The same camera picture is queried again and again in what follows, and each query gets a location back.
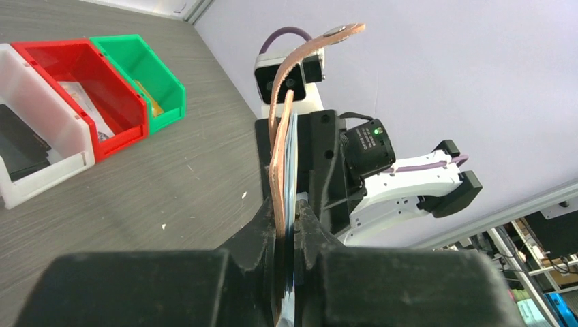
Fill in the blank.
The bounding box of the black card in white bin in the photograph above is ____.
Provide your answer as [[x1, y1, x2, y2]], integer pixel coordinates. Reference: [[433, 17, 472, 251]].
[[1, 104, 51, 181]]

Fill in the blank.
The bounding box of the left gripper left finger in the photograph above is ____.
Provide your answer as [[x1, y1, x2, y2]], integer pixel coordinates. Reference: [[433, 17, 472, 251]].
[[16, 200, 276, 326]]

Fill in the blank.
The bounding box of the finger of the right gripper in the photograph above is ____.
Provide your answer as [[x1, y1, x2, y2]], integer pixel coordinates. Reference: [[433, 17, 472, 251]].
[[255, 109, 367, 236]]

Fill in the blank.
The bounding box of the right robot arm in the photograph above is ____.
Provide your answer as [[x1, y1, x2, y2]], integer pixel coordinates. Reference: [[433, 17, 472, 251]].
[[287, 110, 483, 246]]

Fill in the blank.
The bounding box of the pink leather card holder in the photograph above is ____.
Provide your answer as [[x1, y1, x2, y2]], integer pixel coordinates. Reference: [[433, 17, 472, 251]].
[[267, 22, 366, 326]]

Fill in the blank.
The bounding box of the gold card in green bin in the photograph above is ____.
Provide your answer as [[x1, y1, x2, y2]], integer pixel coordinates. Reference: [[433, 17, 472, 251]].
[[134, 80, 164, 118]]

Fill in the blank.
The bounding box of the green plastic bin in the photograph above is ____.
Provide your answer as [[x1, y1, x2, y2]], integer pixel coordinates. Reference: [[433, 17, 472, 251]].
[[90, 34, 186, 135]]

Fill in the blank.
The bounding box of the card in red bin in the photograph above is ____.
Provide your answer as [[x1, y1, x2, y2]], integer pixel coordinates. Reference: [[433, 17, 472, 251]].
[[59, 81, 115, 142]]

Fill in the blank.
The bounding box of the red plastic bin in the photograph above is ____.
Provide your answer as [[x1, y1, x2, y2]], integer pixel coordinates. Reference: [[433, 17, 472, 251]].
[[12, 39, 149, 162]]

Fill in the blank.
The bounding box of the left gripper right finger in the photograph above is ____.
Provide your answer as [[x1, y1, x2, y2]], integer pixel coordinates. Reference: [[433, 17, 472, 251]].
[[294, 200, 523, 326]]

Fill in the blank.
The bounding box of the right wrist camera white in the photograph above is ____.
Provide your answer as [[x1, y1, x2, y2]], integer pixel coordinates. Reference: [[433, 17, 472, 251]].
[[254, 48, 325, 119]]

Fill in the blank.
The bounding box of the white plastic bin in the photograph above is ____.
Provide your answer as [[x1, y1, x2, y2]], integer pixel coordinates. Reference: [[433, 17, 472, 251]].
[[1, 44, 95, 209]]

